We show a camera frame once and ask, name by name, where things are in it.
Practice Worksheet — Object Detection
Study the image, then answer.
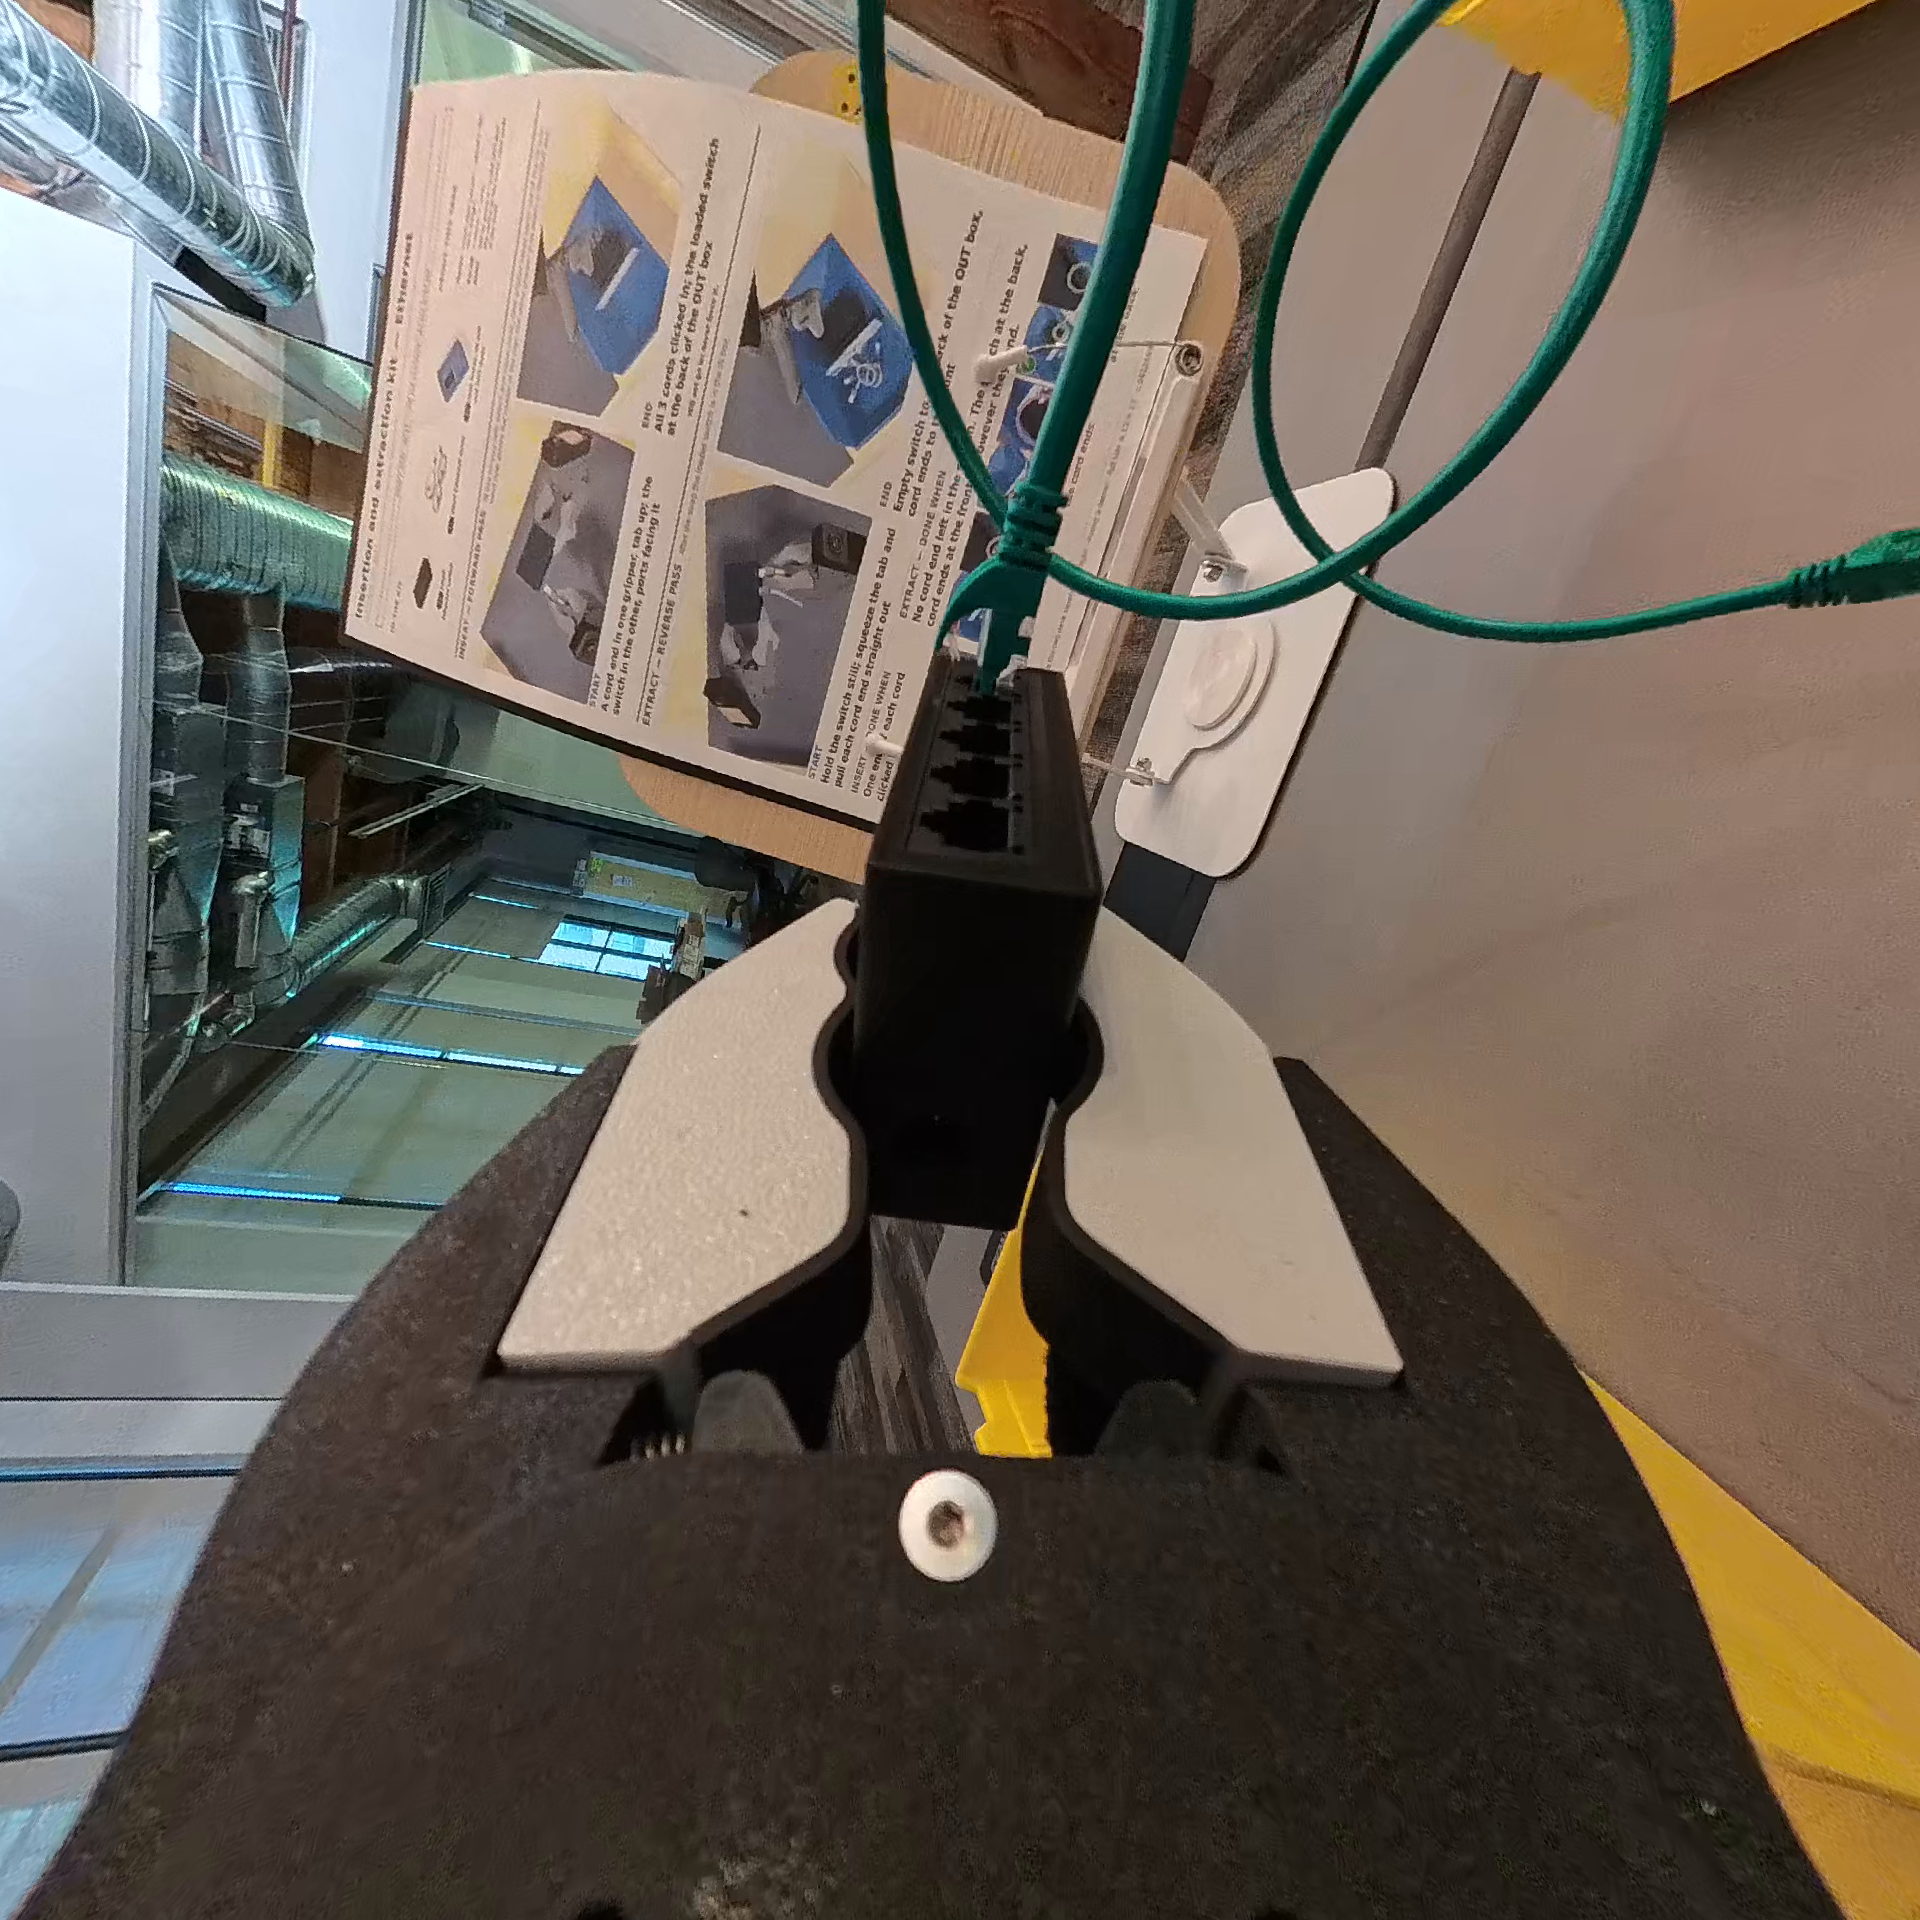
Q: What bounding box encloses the dark table leg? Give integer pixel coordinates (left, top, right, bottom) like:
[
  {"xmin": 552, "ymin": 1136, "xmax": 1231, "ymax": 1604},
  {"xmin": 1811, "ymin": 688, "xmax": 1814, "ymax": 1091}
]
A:
[{"xmin": 1102, "ymin": 831, "xmax": 1221, "ymax": 964}]

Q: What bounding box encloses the green ethernet cable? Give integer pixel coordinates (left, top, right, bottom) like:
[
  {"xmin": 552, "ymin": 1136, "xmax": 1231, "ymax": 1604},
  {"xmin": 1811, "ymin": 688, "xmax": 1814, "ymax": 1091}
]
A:
[{"xmin": 855, "ymin": 0, "xmax": 1920, "ymax": 712}]

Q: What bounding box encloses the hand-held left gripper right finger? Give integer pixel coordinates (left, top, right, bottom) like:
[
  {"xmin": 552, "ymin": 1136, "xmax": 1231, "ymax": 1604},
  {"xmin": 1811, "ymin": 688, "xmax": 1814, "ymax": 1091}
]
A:
[{"xmin": 1024, "ymin": 919, "xmax": 1408, "ymax": 1453}]

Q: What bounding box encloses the white sign stand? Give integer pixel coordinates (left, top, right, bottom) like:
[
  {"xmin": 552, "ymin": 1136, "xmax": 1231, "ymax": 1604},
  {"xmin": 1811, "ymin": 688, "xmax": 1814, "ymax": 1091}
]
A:
[{"xmin": 1079, "ymin": 335, "xmax": 1401, "ymax": 885}]

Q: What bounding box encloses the silver spiral duct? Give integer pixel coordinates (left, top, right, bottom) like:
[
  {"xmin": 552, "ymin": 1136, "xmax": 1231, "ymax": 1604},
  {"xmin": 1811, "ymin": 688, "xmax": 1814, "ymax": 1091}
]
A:
[{"xmin": 0, "ymin": 0, "xmax": 319, "ymax": 312}]

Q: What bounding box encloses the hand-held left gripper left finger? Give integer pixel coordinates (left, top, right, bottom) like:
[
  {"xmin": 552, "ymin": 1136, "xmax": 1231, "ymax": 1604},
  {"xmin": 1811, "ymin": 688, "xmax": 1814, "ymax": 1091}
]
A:
[{"xmin": 490, "ymin": 900, "xmax": 875, "ymax": 1456}]

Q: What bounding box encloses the black network switch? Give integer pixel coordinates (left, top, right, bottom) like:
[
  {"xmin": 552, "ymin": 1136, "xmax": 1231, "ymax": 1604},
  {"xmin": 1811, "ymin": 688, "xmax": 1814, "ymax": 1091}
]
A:
[{"xmin": 853, "ymin": 661, "xmax": 1106, "ymax": 1231}]

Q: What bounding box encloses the wooden board with instruction sheet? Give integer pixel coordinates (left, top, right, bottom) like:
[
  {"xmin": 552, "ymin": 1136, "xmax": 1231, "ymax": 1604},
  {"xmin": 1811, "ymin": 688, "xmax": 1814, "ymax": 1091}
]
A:
[{"xmin": 342, "ymin": 47, "xmax": 1242, "ymax": 880}]

